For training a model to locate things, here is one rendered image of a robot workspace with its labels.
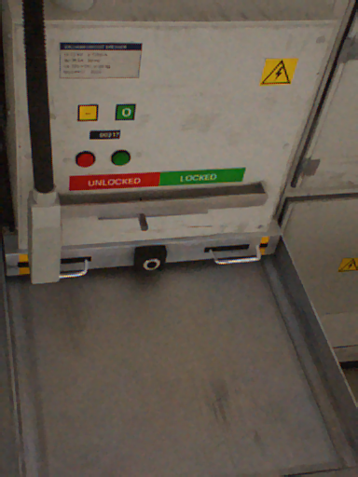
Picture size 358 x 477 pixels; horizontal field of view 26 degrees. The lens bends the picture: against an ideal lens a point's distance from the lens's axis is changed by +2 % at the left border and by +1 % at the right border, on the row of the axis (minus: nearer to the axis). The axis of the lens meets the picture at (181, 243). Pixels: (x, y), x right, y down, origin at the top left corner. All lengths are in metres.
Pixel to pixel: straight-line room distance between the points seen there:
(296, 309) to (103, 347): 0.39
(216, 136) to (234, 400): 0.46
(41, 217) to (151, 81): 0.28
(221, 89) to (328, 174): 0.58
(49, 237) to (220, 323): 0.40
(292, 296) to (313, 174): 0.35
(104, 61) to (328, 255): 1.01
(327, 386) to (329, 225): 0.59
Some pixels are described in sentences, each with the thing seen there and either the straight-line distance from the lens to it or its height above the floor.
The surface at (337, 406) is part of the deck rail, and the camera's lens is 1.42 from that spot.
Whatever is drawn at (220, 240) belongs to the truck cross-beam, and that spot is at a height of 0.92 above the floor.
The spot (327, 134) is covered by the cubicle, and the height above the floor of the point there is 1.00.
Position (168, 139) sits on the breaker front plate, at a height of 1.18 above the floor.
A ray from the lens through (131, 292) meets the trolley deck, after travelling 1.48.
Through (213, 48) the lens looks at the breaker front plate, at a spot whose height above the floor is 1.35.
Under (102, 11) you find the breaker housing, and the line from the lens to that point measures 1.17.
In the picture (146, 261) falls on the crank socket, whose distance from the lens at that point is 1.46.
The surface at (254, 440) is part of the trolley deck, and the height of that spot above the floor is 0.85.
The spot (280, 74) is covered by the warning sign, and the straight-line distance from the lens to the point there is 1.28.
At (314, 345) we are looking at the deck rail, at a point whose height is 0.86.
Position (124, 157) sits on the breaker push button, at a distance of 1.29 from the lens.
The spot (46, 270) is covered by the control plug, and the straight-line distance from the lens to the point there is 1.32.
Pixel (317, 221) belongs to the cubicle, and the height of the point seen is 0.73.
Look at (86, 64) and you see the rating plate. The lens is 1.18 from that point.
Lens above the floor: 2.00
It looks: 47 degrees down
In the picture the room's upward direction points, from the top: 12 degrees clockwise
